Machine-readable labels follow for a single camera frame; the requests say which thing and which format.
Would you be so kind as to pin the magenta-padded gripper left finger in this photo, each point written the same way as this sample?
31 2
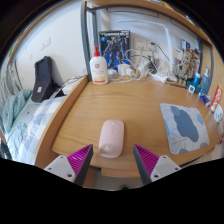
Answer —
60 166

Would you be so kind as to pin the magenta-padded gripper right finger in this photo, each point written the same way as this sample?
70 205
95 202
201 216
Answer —
165 166

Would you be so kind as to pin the pink computer mouse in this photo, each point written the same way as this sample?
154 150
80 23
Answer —
111 138

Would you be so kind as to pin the grey blue-patterned mouse pad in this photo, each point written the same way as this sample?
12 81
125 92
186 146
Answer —
185 126

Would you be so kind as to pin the blue white plaid quilt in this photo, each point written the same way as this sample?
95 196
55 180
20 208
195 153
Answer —
33 126

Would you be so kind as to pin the teal blanket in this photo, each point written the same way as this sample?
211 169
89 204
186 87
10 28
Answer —
15 106

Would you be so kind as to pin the blue snack packet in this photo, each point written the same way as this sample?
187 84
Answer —
205 99

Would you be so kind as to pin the small white cube clock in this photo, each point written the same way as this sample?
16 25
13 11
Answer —
191 89

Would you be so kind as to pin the red chip can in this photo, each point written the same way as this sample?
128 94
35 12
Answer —
216 98

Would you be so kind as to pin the white power strip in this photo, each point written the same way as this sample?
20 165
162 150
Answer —
160 78

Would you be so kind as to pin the black bag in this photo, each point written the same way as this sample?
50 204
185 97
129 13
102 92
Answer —
43 78

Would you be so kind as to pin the small blue-capped bottle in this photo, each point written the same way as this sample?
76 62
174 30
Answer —
196 80

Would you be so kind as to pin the blue spray bottle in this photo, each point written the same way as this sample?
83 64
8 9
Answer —
204 83

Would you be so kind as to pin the tan robot model figure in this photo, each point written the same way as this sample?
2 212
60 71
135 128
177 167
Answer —
185 68

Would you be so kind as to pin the white power adapter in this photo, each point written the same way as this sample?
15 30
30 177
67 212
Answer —
143 66

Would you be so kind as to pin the white charger block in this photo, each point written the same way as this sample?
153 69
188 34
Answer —
125 70

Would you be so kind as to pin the white red-capped pump bottle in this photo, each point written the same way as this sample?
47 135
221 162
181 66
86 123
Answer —
99 70

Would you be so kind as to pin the white desk lamp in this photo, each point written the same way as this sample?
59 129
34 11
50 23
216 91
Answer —
169 50

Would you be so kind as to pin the colourful printed box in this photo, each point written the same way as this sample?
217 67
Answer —
186 45

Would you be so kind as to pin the robot model kit box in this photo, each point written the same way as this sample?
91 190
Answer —
115 46

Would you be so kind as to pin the white wall switch plate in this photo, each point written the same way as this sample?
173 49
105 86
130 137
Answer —
45 43

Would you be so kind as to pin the white wall socket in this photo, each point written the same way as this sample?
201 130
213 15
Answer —
140 44

